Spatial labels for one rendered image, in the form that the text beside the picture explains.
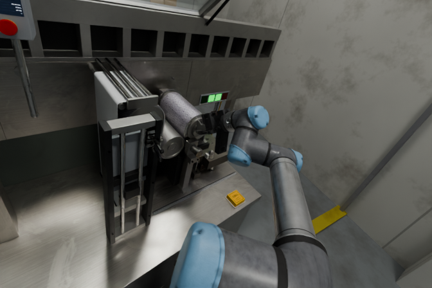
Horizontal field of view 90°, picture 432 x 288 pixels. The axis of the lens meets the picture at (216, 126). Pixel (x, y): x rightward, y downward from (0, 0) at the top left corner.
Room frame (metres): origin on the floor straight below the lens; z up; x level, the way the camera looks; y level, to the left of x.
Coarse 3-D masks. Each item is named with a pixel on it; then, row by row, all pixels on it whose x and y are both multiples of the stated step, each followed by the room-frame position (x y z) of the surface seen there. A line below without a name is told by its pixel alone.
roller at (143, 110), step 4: (144, 108) 0.63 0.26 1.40; (148, 108) 0.64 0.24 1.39; (152, 108) 0.65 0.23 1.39; (156, 108) 0.66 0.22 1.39; (136, 112) 0.61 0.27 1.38; (140, 112) 0.62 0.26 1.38; (144, 112) 0.63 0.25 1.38; (148, 112) 0.64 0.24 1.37; (156, 112) 0.66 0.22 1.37; (160, 112) 0.67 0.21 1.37; (160, 116) 0.68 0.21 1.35
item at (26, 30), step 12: (0, 0) 0.41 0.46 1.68; (12, 0) 0.42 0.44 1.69; (24, 0) 0.43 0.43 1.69; (0, 12) 0.40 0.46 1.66; (12, 12) 0.41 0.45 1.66; (24, 12) 0.43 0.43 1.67; (0, 24) 0.39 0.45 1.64; (12, 24) 0.40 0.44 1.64; (24, 24) 0.42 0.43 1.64; (0, 36) 0.40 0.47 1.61; (12, 36) 0.41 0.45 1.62; (24, 36) 0.42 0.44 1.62
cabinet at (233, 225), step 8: (248, 208) 0.87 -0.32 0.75; (240, 216) 0.82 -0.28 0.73; (224, 224) 0.72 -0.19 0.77; (232, 224) 0.78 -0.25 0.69; (240, 224) 0.87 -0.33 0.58; (176, 256) 0.49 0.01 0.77; (168, 264) 0.46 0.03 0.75; (160, 272) 0.44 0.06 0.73; (168, 272) 0.47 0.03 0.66; (144, 280) 0.38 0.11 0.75; (152, 280) 0.41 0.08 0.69; (160, 280) 0.44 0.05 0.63; (168, 280) 0.48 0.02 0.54
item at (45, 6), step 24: (48, 0) 0.70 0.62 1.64; (72, 0) 0.75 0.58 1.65; (48, 24) 0.75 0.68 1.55; (72, 24) 0.81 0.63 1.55; (96, 24) 0.81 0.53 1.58; (120, 24) 0.87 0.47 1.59; (144, 24) 0.94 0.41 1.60; (168, 24) 1.03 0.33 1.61; (192, 24) 1.13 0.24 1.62; (216, 24) 1.24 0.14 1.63; (240, 24) 1.38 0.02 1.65; (0, 48) 0.64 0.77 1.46; (24, 48) 0.69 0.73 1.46; (48, 48) 0.74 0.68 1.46; (72, 48) 0.80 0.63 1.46; (96, 48) 0.87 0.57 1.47; (120, 48) 0.90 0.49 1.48; (144, 48) 1.02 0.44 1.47; (168, 48) 1.12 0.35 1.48; (192, 48) 1.24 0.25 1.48; (216, 48) 1.37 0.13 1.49; (240, 48) 1.47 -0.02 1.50; (264, 48) 1.72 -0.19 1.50
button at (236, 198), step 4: (232, 192) 0.80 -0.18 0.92; (236, 192) 0.81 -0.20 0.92; (228, 196) 0.77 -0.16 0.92; (232, 196) 0.78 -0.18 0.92; (236, 196) 0.78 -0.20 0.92; (240, 196) 0.79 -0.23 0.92; (232, 200) 0.75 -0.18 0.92; (236, 200) 0.76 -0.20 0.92; (240, 200) 0.77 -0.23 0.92; (236, 204) 0.73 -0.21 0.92
